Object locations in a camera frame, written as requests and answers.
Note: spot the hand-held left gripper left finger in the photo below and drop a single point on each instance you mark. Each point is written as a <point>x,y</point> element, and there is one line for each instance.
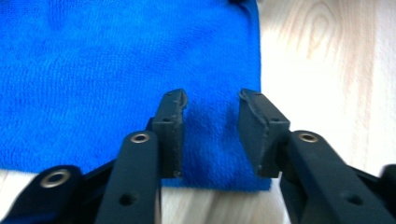
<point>169,130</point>

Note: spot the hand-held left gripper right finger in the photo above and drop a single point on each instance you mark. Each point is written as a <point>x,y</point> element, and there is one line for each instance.
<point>261,133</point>

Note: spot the blue microfibre cloth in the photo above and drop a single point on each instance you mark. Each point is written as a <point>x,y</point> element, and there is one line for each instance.
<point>93,84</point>

